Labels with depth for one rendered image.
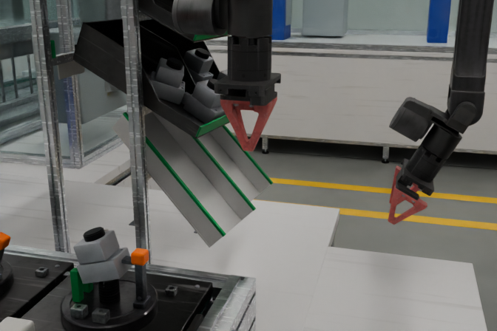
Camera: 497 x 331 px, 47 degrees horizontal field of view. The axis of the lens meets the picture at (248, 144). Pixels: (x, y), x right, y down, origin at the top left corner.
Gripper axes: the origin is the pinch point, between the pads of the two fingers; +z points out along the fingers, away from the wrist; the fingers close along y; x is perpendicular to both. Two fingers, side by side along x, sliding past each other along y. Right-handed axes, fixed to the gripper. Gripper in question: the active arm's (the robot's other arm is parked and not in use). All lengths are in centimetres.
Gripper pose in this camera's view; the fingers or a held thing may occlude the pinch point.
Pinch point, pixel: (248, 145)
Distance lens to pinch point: 77.3
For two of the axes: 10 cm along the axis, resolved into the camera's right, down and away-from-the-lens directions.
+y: -2.7, 2.7, -9.3
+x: 9.6, 0.9, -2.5
